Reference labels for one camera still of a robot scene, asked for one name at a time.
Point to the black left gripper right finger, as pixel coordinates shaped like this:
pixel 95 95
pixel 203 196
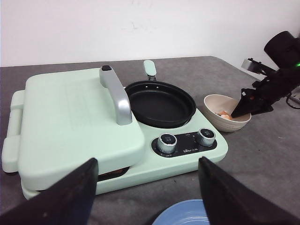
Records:
pixel 229 202

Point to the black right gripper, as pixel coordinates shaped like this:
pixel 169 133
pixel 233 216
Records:
pixel 266 93

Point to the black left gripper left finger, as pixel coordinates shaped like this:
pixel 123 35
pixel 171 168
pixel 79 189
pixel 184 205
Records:
pixel 67 202

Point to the beige ribbed ceramic bowl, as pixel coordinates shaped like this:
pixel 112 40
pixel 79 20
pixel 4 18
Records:
pixel 218 109

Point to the breakfast maker hinged lid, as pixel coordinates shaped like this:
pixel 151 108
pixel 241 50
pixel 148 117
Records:
pixel 60 120

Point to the white bread slice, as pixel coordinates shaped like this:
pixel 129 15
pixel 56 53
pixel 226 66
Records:
pixel 113 174

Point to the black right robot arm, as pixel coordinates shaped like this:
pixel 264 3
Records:
pixel 284 50

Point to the orange shrimp in bowl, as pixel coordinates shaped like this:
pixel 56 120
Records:
pixel 224 115

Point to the mint green breakfast maker base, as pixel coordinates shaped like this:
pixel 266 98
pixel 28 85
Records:
pixel 156 165

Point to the blue plastic plate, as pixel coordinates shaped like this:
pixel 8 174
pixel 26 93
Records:
pixel 188 212

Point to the right silver control knob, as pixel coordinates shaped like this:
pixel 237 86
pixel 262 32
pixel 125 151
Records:
pixel 205 137

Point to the silver control knob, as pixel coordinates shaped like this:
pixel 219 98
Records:
pixel 205 137
pixel 166 143

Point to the left silver control knob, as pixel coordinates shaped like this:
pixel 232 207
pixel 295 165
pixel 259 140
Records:
pixel 166 143

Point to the black round frying pan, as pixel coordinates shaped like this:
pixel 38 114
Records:
pixel 159 104

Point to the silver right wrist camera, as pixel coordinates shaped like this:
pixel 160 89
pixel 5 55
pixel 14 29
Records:
pixel 253 66

